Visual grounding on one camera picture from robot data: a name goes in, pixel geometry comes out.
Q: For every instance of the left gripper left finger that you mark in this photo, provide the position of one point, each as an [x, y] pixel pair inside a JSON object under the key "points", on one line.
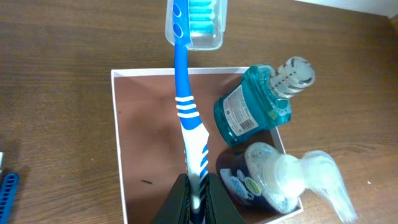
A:
{"points": [[175, 208]]}

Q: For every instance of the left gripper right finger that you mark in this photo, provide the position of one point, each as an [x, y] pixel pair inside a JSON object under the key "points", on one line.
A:
{"points": [[219, 208]]}

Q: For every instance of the blue hand soap pump bottle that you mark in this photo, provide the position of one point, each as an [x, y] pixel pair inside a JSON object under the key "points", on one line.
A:
{"points": [[263, 178]]}

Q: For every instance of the teal mouthwash bottle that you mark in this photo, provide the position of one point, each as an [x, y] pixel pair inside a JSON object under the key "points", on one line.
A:
{"points": [[261, 100]]}

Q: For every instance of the blue white toothbrush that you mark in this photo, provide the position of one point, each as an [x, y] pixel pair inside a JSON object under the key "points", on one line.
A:
{"points": [[197, 25]]}

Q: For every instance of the dark blue comb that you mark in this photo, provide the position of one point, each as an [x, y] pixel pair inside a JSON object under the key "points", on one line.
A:
{"points": [[9, 188]]}

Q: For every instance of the green toothpaste tube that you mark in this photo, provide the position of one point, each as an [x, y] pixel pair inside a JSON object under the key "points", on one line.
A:
{"points": [[1, 158]]}

